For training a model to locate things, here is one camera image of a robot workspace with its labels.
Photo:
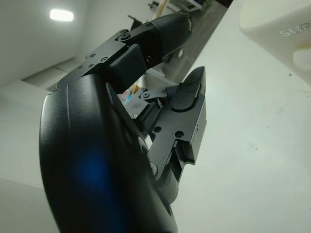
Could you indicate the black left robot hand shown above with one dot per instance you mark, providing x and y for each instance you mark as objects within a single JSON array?
[{"x": 97, "y": 157}]

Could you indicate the cream white toaster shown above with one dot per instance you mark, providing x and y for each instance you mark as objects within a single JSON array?
[{"x": 279, "y": 29}]

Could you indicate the ceiling light panel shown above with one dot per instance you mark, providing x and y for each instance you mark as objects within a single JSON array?
[{"x": 61, "y": 15}]

